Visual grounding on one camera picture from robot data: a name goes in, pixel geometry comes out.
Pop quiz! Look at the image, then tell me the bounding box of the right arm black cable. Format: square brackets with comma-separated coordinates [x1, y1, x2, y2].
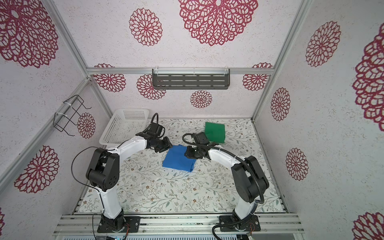
[181, 132, 265, 240]

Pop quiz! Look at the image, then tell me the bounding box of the green tank top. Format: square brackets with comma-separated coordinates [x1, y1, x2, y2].
[205, 122, 226, 143]

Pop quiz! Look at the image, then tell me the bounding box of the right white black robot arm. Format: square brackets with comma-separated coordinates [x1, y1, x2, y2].
[182, 132, 270, 230]

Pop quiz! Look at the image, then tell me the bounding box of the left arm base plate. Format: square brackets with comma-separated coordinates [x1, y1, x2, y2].
[97, 216, 141, 234]

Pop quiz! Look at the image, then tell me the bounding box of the blue tank top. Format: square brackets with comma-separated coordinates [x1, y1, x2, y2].
[163, 145, 196, 172]

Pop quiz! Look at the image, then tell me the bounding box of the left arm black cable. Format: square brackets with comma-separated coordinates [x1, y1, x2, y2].
[70, 112, 160, 211]

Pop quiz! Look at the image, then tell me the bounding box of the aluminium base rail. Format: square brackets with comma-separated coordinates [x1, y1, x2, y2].
[53, 213, 305, 236]

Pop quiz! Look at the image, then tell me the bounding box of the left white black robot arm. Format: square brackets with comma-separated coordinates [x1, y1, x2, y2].
[86, 123, 172, 233]

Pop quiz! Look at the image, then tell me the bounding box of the grey slotted wall shelf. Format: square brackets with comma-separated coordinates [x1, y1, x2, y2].
[152, 69, 231, 90]

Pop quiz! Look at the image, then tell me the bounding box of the white plastic basket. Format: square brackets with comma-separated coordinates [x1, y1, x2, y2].
[99, 108, 150, 148]

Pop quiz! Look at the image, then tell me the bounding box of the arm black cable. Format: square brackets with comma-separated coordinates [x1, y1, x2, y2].
[181, 132, 265, 240]
[70, 112, 160, 211]

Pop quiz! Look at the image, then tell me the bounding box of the black wire wall rack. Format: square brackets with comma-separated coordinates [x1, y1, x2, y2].
[52, 95, 91, 137]

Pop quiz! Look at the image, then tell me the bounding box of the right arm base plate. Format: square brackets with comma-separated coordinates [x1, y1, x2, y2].
[219, 215, 261, 232]

